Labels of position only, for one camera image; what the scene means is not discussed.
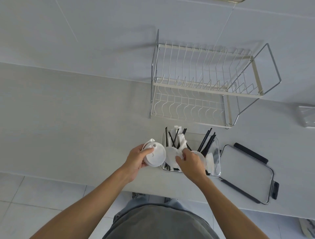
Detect stack of white lids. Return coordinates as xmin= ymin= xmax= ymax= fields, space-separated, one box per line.
xmin=205 ymin=152 xmax=215 ymax=175

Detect person's left forearm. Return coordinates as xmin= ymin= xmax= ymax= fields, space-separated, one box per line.
xmin=30 ymin=168 xmax=133 ymax=239

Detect bundle of white wrapped straws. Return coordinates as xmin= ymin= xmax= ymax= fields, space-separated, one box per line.
xmin=168 ymin=125 xmax=189 ymax=151

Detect grey shirt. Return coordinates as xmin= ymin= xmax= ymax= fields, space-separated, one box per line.
xmin=104 ymin=203 xmax=220 ymax=239

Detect clear container lid black clips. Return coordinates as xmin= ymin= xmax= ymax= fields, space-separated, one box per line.
xmin=219 ymin=142 xmax=280 ymax=205

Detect clear plastic storage container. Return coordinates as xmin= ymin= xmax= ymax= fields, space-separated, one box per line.
xmin=161 ymin=131 xmax=221 ymax=177

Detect two-tier white wire dish rack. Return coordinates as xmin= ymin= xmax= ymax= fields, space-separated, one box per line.
xmin=149 ymin=29 xmax=282 ymax=129

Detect white cloth item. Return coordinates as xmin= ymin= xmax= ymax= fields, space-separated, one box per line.
xmin=299 ymin=218 xmax=315 ymax=238

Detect small clear plastic box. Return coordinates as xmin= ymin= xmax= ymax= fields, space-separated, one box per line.
xmin=295 ymin=105 xmax=315 ymax=129

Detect white round lid with loop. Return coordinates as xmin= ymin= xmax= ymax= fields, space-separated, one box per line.
xmin=141 ymin=139 xmax=166 ymax=168

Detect translucent round cup lid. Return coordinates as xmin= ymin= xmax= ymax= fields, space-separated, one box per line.
xmin=164 ymin=146 xmax=183 ymax=170
xmin=190 ymin=150 xmax=207 ymax=170

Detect person's right forearm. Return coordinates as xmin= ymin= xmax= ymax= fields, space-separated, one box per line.
xmin=191 ymin=174 xmax=272 ymax=239

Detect person's right hand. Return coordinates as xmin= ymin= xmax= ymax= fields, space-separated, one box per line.
xmin=175 ymin=149 xmax=209 ymax=185

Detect person's left hand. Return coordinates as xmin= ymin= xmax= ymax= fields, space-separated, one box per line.
xmin=122 ymin=144 xmax=155 ymax=184

